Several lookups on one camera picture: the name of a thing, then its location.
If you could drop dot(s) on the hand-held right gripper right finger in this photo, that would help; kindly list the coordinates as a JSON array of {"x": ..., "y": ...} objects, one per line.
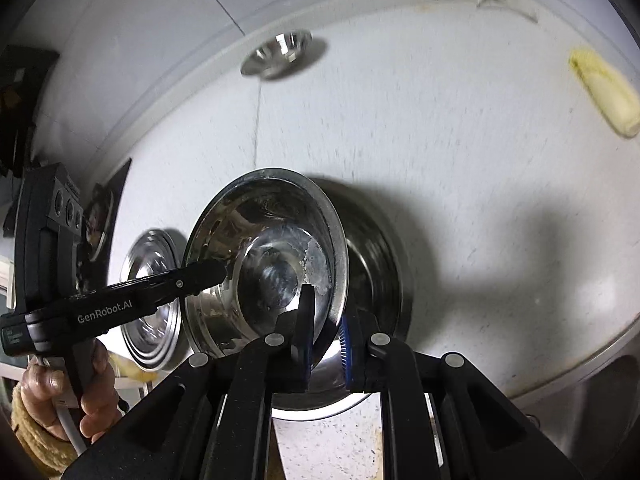
[{"x": 347, "y": 355}]

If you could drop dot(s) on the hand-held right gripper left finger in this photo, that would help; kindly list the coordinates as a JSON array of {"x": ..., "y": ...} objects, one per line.
[{"x": 306, "y": 320}]

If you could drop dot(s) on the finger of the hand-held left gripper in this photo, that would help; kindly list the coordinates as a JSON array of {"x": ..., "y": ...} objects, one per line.
[{"x": 195, "y": 275}]

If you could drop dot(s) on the small steel plate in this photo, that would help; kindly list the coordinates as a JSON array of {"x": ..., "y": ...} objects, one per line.
[
  {"x": 145, "y": 265},
  {"x": 150, "y": 357}
]

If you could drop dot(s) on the small steel bowl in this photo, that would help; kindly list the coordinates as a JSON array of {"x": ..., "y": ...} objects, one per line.
[
  {"x": 260, "y": 240},
  {"x": 275, "y": 52}
]

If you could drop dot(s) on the large steel bowl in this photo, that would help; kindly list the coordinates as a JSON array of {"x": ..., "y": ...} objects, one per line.
[{"x": 385, "y": 285}]

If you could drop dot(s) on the large steel plate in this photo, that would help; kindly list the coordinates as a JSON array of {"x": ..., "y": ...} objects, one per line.
[{"x": 155, "y": 366}]

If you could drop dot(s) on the person's left hand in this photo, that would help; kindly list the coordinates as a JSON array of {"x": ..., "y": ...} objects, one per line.
[{"x": 100, "y": 395}]

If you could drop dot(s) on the black glass gas stove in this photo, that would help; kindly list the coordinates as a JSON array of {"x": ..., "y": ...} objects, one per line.
[{"x": 107, "y": 210}]

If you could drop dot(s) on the steel sink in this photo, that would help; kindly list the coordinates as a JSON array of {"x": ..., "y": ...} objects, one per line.
[{"x": 600, "y": 400}]

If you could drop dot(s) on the napa cabbage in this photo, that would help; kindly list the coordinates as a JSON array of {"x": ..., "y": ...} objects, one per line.
[{"x": 607, "y": 95}]

